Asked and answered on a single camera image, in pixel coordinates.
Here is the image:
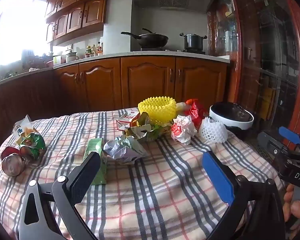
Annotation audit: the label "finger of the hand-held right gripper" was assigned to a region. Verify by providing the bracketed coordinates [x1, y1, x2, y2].
[279, 127, 300, 153]
[257, 131, 290, 156]

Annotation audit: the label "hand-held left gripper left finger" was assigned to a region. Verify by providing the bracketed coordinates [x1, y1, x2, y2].
[19, 151, 102, 240]

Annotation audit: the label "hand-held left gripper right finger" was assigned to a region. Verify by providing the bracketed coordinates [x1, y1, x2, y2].
[202, 151, 287, 240]

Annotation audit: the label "green drink carton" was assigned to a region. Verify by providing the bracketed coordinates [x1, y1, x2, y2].
[82, 138, 108, 185]

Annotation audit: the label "silver paper wrapper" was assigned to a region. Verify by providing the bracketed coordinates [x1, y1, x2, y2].
[103, 135, 148, 165]

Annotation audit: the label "white bin with black liner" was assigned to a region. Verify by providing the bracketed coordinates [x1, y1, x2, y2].
[209, 102, 255, 140]

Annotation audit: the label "white foam fruit net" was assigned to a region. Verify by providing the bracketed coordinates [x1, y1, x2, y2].
[198, 117, 228, 144]

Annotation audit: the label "white and red wrapper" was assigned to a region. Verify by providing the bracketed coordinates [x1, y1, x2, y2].
[170, 114, 198, 145]

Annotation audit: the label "red plastic bag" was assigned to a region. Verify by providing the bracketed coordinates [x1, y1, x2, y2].
[176, 99, 208, 133]

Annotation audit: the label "yellow foam fruit net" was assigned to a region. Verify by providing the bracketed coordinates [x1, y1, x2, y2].
[138, 96, 177, 124]

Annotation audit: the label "crumpled green snack wrapper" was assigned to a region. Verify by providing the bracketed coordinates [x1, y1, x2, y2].
[17, 131, 47, 160]

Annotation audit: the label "red and white carton box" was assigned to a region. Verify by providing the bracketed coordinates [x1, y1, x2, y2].
[116, 110, 142, 131]

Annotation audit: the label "checked tablecloth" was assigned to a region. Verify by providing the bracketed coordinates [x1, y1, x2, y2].
[0, 107, 285, 240]

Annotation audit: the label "torn green spout pouch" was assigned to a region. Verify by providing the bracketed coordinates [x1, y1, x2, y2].
[124, 112, 174, 142]

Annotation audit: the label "crushed red drink can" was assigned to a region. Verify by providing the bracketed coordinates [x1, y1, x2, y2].
[0, 146, 24, 177]

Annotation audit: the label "white and blue snack packet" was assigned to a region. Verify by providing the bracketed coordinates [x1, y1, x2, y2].
[13, 114, 38, 143]

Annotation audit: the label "wooden base cabinets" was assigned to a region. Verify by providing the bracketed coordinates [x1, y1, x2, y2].
[0, 56, 228, 120]

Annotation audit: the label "group of condiment bottles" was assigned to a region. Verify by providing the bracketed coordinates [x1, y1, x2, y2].
[84, 42, 104, 58]

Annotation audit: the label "dish rack with utensils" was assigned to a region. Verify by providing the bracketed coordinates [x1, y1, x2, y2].
[21, 50, 44, 71]

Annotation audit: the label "steel cooking pot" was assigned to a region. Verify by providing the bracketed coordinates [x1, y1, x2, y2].
[179, 32, 207, 50]

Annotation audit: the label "white kitchen countertop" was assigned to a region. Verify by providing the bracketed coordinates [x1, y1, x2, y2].
[0, 51, 232, 88]

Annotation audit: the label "gas stove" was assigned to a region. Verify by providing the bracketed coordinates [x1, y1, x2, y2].
[139, 47, 206, 55]

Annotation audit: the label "black wok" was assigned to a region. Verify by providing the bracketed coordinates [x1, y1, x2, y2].
[121, 28, 169, 49]

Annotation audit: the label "kitchen window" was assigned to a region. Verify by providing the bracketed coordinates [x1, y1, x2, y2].
[0, 0, 50, 68]

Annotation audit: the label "glass door with red frame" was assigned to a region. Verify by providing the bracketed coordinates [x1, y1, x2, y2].
[207, 0, 300, 143]

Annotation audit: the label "wooden wall cabinets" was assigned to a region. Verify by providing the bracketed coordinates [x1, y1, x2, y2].
[44, 0, 140, 44]

